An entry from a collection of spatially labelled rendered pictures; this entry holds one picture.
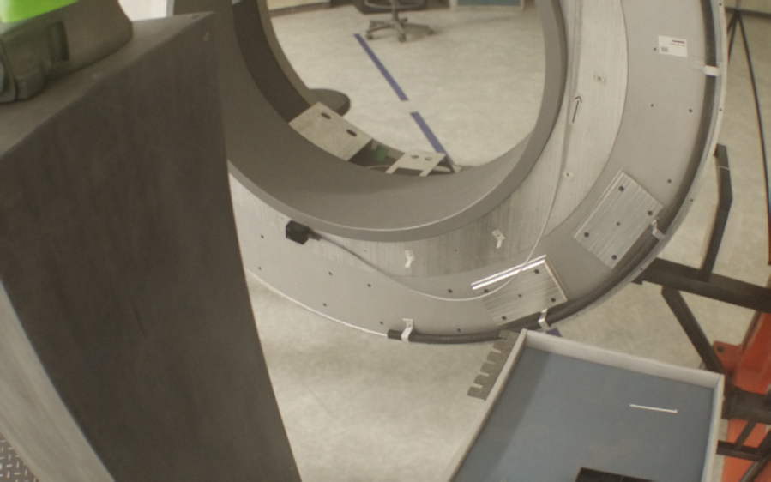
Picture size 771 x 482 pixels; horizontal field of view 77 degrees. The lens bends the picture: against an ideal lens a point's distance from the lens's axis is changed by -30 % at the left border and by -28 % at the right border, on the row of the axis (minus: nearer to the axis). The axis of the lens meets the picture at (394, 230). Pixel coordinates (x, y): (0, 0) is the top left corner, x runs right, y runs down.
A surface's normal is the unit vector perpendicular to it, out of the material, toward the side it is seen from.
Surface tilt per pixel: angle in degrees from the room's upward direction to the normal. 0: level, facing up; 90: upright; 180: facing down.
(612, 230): 90
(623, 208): 90
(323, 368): 0
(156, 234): 90
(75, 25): 77
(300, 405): 0
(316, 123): 27
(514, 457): 0
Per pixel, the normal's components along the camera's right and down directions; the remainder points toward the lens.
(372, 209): -0.15, -0.84
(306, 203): 0.15, -0.77
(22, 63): 0.94, 0.02
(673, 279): -0.43, 0.52
